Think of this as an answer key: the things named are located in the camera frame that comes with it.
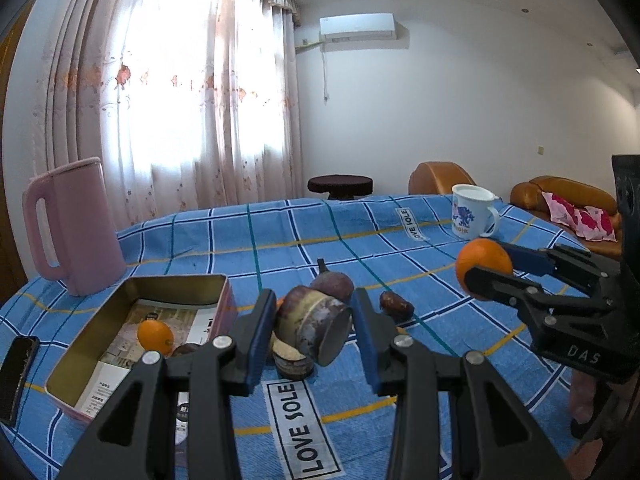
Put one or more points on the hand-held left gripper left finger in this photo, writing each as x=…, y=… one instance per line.
x=255, y=350

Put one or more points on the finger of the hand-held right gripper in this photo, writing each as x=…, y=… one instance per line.
x=530, y=260
x=505, y=287

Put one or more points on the pink floral pillow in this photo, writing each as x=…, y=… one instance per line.
x=582, y=217

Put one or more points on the printed paper sheet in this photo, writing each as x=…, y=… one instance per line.
x=167, y=316

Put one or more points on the white air conditioner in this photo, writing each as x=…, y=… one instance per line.
x=357, y=25

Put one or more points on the small dark ceramic cup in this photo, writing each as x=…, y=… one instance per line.
x=292, y=365

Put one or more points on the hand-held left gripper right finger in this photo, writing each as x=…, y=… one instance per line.
x=372, y=355

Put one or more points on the dark passion fruit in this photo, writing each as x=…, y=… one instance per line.
x=186, y=350

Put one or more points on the pink metal tin box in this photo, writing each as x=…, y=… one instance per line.
x=170, y=291

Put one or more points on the black smartphone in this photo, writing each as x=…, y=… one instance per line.
x=17, y=375

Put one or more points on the brown leather sofa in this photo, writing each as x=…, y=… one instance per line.
x=575, y=191

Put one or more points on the round orange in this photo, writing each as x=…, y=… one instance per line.
x=482, y=255

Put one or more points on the red-brown date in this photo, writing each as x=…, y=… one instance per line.
x=396, y=306

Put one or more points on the sheer floral curtain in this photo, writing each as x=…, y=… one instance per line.
x=200, y=110

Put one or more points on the small oval orange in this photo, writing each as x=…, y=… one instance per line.
x=155, y=335

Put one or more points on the white mug blue print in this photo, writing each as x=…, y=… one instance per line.
x=467, y=212

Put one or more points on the pink electric kettle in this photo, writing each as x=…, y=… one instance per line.
x=85, y=230

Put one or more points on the purple passion fruit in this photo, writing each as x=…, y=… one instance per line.
x=332, y=282

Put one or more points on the dark round stool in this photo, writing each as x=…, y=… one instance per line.
x=340, y=184

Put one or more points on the brown ceramic cup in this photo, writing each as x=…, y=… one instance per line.
x=312, y=317

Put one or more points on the brown leather armchair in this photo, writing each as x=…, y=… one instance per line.
x=437, y=177

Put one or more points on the person's right forearm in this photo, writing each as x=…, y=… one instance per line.
x=582, y=396

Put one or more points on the blue checked tablecloth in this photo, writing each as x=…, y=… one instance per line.
x=310, y=230

